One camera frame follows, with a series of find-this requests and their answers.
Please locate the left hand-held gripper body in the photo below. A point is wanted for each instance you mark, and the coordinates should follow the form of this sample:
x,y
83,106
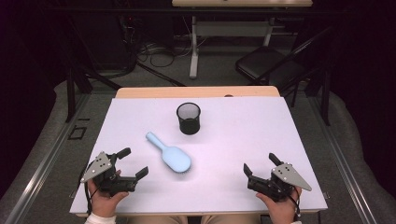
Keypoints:
x,y
107,180

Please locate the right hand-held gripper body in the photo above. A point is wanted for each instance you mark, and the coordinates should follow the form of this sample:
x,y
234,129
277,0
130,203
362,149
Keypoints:
x,y
280,182

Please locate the light blue plastic scoop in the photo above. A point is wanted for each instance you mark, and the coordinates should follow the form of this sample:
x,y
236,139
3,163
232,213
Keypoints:
x,y
174,157

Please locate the black mesh cup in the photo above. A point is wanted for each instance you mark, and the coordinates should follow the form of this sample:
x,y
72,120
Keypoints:
x,y
189,126

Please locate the person's left hand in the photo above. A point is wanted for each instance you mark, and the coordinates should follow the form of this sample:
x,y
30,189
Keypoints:
x,y
102,203

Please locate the person's right hand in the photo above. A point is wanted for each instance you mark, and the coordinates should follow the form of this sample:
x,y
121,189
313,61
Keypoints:
x,y
281,211

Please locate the black metal stand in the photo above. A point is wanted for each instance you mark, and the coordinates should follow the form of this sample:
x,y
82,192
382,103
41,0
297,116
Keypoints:
x,y
71,93

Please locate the wooden table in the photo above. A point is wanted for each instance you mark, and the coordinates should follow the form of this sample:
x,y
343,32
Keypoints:
x,y
193,92

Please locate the black folding chair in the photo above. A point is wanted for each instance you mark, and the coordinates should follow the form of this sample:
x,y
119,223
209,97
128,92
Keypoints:
x,y
264,63

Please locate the white desk with metal legs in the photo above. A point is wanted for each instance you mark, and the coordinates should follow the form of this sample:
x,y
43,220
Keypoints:
x,y
230,29

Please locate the black floor socket frame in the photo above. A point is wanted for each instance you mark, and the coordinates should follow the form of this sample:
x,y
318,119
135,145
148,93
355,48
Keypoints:
x,y
77,132

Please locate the metal floor rail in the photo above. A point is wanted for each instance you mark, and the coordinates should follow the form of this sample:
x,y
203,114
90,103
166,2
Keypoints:
x,y
342,168
40,174

